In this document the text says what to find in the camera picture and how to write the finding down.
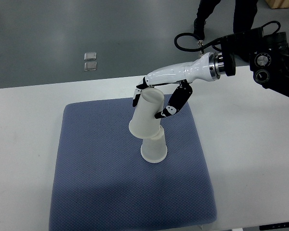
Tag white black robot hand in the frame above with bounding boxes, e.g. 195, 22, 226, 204
132, 52, 218, 119

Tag white paper cup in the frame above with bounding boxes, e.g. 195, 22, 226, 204
129, 88, 164, 139
141, 125, 168, 163

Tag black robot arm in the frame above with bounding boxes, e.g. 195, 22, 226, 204
209, 27, 289, 97

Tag person in black clothes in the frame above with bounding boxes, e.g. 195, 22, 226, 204
193, 0, 258, 40

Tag white paper cup on mat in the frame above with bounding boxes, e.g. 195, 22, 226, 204
141, 125, 168, 163

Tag wooden furniture corner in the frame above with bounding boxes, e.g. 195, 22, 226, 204
265, 0, 289, 9

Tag upper metal floor plate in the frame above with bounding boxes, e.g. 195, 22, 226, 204
84, 51, 97, 61

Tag metal floor plate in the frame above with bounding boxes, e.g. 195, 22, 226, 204
84, 61, 97, 71
84, 51, 97, 61

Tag lower metal floor plate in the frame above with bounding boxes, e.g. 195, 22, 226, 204
84, 61, 97, 71

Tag blue grey padded mat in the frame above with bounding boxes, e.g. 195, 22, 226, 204
49, 98, 217, 231

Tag black table edge bracket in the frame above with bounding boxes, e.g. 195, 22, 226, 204
259, 222, 289, 231

